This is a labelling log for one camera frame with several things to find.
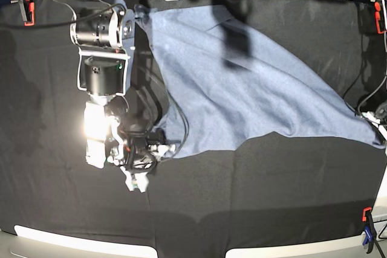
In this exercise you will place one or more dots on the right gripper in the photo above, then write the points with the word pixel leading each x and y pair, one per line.
pixel 108 141

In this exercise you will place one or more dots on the orange blue clamp bottom right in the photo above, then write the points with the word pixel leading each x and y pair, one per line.
pixel 369 229

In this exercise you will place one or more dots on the orange clamp top right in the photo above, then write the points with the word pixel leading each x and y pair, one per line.
pixel 380 17

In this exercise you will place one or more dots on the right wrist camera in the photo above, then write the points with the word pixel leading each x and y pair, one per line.
pixel 135 179

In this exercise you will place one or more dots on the black table cloth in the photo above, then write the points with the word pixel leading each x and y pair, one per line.
pixel 271 191

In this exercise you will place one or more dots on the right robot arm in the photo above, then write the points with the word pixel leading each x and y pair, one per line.
pixel 103 31

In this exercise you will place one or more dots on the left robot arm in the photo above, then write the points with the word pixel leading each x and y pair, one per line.
pixel 372 74

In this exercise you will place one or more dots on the light blue t-shirt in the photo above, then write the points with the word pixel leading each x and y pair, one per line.
pixel 232 83

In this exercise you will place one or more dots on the orange clamp top left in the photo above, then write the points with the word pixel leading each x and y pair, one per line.
pixel 27 12

